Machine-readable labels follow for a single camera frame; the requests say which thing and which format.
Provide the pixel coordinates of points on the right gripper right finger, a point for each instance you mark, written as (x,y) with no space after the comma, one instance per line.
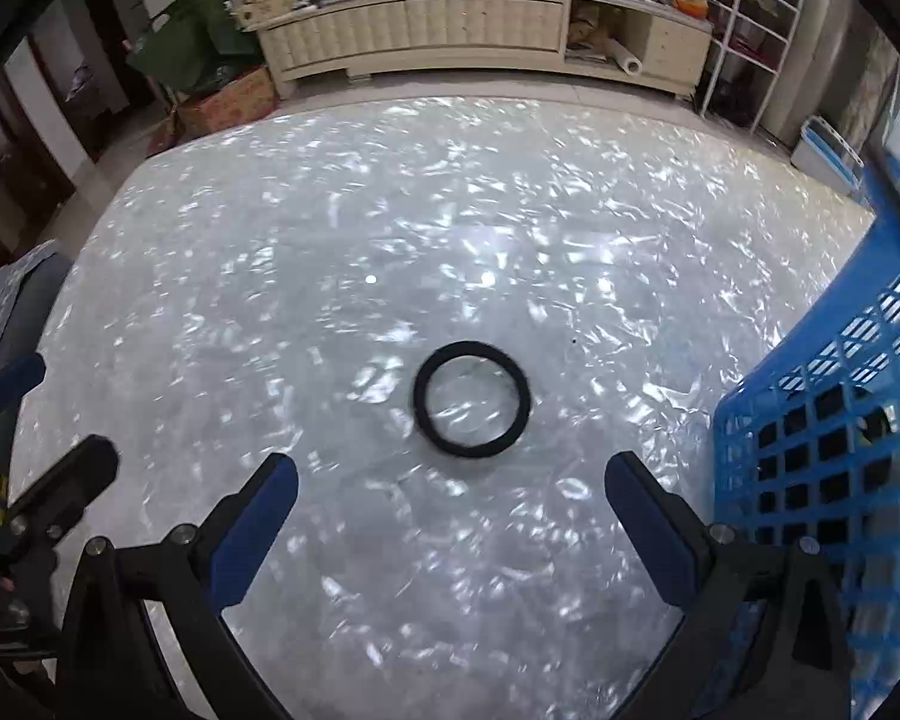
(761,634)

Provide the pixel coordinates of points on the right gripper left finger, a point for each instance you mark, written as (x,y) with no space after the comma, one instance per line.
(111,664)

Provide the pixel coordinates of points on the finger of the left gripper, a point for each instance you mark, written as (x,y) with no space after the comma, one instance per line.
(56,502)
(19,377)

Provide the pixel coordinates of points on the grey chair with lace cover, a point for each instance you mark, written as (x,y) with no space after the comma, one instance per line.
(28,290)

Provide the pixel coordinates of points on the blue plastic basket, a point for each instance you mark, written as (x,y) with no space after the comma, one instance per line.
(808,444)

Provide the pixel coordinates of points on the cardboard box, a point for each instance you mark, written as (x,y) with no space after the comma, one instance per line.
(249,98)

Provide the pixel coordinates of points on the green shopping bag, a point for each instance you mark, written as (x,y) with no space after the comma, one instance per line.
(195,47)

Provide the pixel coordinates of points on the white blue plastic bin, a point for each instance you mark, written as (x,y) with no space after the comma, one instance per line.
(823,153)

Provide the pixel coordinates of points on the cream TV cabinet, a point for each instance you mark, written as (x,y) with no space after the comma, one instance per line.
(564,37)

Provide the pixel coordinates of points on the paper roll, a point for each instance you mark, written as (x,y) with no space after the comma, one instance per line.
(626,60)

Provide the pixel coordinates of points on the white metal shelf rack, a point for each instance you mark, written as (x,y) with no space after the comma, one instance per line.
(750,41)

